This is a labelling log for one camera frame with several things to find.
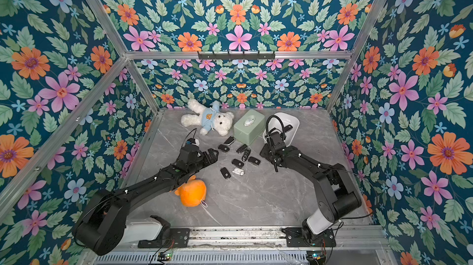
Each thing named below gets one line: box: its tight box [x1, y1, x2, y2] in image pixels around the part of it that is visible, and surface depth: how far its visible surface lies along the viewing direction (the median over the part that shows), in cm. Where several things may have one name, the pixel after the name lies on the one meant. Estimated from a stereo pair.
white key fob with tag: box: [232, 167, 245, 176], surface depth 93 cm
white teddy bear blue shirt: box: [181, 98, 235, 137], surface depth 108 cm
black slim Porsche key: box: [241, 148, 251, 162], surface depth 100 cm
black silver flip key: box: [223, 135, 236, 147], surface depth 106 cm
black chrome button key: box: [235, 143, 249, 155], surface depth 101 cm
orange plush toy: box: [174, 175, 207, 208], surface depth 80 cm
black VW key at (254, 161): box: [248, 156, 261, 166], surface depth 97 cm
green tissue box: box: [233, 108, 266, 146], surface depth 105 cm
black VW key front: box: [219, 167, 231, 180], surface depth 92 cm
